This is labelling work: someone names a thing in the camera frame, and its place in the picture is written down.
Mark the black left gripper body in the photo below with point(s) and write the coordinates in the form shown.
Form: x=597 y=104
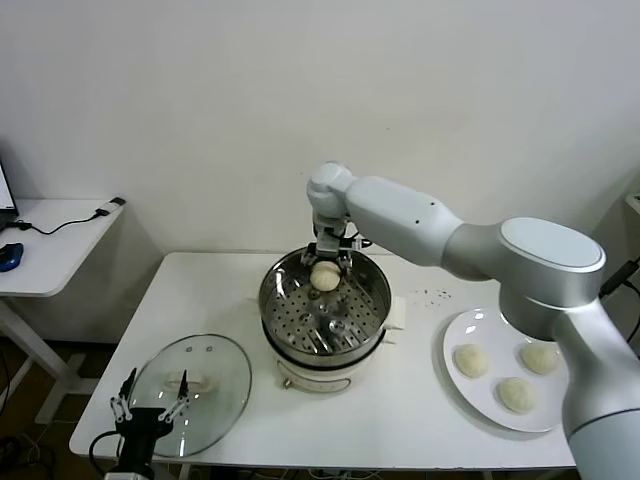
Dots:
x=140 y=425

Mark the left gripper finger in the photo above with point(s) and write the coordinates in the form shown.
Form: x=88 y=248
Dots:
x=179 y=402
x=122 y=407

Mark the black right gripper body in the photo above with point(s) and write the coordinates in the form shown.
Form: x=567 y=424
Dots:
x=331 y=240

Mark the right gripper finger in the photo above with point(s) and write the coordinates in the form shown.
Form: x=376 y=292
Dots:
x=346 y=260
x=310 y=254

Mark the white steamed baozi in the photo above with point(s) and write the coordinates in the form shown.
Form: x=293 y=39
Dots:
x=515 y=395
x=540 y=358
x=325 y=276
x=470 y=361

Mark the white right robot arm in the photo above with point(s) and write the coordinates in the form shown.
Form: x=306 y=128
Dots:
x=400 y=220

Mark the stainless steel steamer basket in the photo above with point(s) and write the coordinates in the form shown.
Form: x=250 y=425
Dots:
x=300 y=320

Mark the white round plate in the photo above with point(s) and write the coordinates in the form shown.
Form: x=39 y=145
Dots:
x=465 y=330

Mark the white side table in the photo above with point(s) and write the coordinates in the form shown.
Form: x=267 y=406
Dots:
x=60 y=250

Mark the blue computer mouse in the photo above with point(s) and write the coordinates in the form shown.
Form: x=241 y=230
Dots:
x=11 y=256

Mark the black laptop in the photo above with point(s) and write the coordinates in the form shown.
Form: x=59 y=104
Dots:
x=4 y=200

